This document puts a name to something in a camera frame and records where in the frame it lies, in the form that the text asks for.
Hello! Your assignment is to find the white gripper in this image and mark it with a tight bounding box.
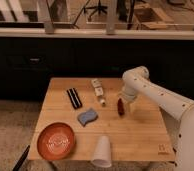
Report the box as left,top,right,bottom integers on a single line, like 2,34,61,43
118,86,137,114

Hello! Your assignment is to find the dark red pepper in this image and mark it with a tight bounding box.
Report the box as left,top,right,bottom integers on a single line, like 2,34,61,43
117,98,125,116

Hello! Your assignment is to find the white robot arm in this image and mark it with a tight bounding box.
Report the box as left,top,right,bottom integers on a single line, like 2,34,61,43
121,66,194,171

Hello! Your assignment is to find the orange ceramic bowl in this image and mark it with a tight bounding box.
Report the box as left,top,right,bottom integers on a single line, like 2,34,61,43
37,122,75,161

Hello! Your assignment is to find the small white bottle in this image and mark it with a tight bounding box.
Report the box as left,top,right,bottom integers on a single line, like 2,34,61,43
91,78,106,106

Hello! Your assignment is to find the blue sponge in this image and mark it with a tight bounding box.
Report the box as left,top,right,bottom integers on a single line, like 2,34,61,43
77,108,98,127

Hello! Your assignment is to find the black striped rectangular block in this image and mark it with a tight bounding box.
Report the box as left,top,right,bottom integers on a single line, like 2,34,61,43
67,88,82,109

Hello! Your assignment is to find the white foam cup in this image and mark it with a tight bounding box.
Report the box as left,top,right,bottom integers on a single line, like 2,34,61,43
91,136,112,168

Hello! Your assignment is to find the cardboard box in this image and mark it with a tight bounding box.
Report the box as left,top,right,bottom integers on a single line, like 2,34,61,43
134,4,174,30

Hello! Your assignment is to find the black office chair base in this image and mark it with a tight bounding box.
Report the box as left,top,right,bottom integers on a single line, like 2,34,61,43
82,0,107,21

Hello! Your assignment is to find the black table leg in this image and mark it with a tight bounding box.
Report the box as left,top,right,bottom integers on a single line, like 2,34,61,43
12,145,30,171

